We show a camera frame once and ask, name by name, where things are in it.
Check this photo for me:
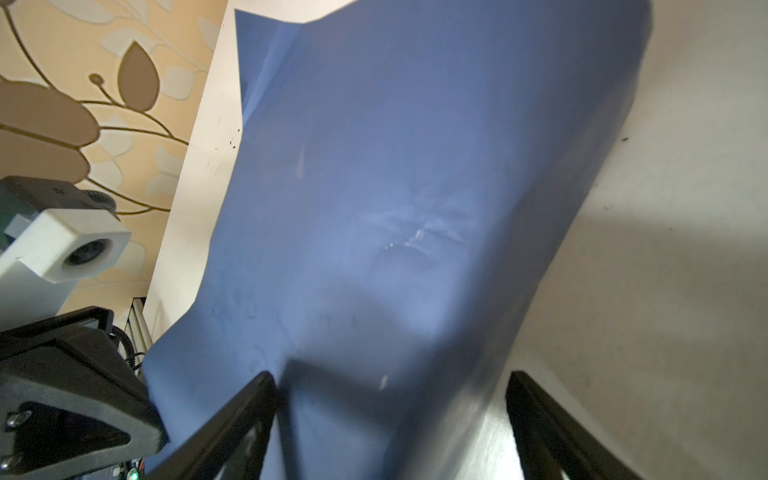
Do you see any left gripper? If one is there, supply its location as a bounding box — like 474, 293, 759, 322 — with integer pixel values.
1, 176, 117, 251

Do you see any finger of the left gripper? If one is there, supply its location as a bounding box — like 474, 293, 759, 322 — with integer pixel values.
1, 306, 167, 479

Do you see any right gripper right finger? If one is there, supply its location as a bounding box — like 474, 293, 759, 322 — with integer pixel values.
505, 371, 640, 480

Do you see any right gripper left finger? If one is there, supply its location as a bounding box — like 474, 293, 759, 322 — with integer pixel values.
145, 371, 279, 479

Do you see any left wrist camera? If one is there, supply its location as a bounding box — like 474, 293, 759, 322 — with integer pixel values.
1, 209, 131, 331

